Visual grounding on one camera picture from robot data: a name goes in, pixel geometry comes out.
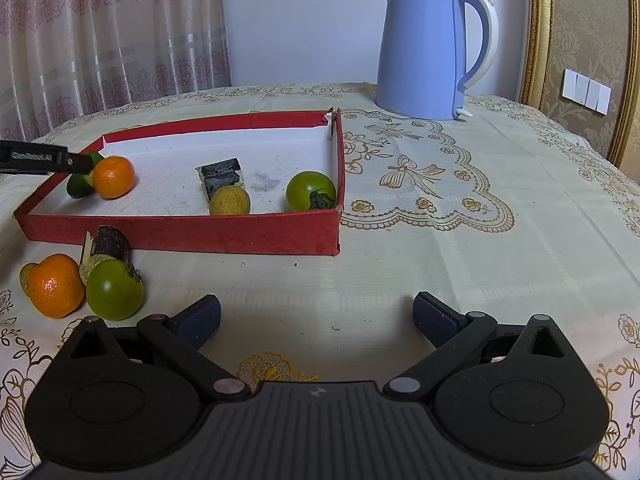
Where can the orange tangerine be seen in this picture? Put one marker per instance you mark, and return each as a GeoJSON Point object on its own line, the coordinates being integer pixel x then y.
{"type": "Point", "coordinates": [114, 176]}
{"type": "Point", "coordinates": [55, 285]}

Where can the gold wall moulding frame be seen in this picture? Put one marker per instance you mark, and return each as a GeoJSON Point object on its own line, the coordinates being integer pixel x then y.
{"type": "Point", "coordinates": [537, 25]}

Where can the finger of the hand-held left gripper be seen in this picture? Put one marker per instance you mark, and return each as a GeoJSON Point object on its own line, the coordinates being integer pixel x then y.
{"type": "Point", "coordinates": [80, 161]}

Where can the round yellow-brown fruit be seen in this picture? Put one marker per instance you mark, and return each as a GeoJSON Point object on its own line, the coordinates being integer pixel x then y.
{"type": "Point", "coordinates": [25, 277]}
{"type": "Point", "coordinates": [229, 201]}

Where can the red cardboard box tray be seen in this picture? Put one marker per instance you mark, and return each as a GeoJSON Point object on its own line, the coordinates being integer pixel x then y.
{"type": "Point", "coordinates": [225, 235]}

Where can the white wall switch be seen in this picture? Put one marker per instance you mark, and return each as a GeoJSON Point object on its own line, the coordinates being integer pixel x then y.
{"type": "Point", "coordinates": [585, 91]}

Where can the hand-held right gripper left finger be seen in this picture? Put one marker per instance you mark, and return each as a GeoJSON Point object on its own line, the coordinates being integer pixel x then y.
{"type": "Point", "coordinates": [195, 320]}

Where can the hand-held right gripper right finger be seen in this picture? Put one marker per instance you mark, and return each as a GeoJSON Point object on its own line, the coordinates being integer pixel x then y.
{"type": "Point", "coordinates": [437, 317]}

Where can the light blue electric kettle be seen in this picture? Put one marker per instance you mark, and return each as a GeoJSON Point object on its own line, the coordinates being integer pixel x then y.
{"type": "Point", "coordinates": [425, 45]}

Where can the dark purple sugarcane piece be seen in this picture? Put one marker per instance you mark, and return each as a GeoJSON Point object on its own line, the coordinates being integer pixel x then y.
{"type": "Point", "coordinates": [105, 245]}
{"type": "Point", "coordinates": [220, 175]}

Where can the green tomato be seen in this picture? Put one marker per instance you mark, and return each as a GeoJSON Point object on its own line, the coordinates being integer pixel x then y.
{"type": "Point", "coordinates": [310, 191]}
{"type": "Point", "coordinates": [114, 289]}

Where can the pink patterned curtain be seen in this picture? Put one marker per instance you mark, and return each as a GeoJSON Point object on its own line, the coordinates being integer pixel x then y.
{"type": "Point", "coordinates": [100, 35]}

